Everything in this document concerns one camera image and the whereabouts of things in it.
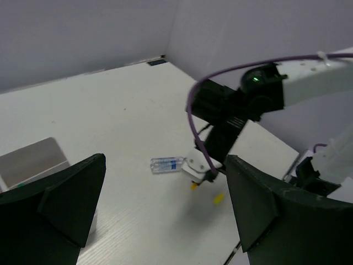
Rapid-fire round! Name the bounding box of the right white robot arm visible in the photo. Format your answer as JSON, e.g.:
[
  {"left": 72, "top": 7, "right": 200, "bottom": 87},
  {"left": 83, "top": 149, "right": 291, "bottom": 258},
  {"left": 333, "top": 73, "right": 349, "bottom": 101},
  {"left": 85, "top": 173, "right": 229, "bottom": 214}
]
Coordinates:
[{"left": 182, "top": 48, "right": 352, "bottom": 196}]

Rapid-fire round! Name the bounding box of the yellow tip marker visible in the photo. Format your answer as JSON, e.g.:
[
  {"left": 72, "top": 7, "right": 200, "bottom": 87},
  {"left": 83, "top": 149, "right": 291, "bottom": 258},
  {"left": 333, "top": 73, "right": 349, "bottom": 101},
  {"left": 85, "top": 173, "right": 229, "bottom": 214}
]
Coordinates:
[
  {"left": 213, "top": 193, "right": 224, "bottom": 204},
  {"left": 190, "top": 183, "right": 199, "bottom": 190}
]

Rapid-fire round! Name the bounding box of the clear blue spray bottle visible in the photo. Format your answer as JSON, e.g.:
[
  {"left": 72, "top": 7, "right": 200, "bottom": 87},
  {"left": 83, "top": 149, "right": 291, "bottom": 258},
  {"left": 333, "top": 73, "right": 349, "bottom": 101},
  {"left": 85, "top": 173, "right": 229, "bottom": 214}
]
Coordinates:
[{"left": 150, "top": 157, "right": 185, "bottom": 174}]

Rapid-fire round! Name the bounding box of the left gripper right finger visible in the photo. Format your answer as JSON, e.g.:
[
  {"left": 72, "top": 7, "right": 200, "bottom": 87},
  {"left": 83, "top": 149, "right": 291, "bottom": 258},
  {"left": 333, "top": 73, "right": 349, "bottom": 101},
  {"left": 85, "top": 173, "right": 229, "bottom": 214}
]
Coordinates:
[{"left": 226, "top": 155, "right": 352, "bottom": 264}]

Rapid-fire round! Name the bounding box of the left white organizer bin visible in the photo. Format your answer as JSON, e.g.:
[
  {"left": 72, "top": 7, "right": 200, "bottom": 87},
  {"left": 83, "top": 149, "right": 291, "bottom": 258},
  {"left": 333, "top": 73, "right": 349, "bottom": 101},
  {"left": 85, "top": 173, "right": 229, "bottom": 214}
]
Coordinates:
[{"left": 1, "top": 137, "right": 70, "bottom": 193}]

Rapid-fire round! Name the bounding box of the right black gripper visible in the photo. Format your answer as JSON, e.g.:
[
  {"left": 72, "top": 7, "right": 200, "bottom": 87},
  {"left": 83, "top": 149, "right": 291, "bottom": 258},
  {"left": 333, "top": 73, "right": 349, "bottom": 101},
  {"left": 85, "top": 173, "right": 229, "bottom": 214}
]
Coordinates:
[{"left": 204, "top": 118, "right": 245, "bottom": 163}]

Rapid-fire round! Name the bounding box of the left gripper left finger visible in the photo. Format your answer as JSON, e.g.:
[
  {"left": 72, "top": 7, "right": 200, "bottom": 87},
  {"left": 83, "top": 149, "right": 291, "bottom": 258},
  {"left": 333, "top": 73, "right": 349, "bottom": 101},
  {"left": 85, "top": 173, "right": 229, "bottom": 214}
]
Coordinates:
[{"left": 1, "top": 153, "right": 106, "bottom": 264}]

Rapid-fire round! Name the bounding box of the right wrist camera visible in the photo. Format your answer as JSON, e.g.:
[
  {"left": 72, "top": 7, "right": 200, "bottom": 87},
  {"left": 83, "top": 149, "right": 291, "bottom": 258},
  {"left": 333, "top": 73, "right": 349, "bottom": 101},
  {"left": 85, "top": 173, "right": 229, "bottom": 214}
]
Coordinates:
[{"left": 181, "top": 149, "right": 222, "bottom": 185}]

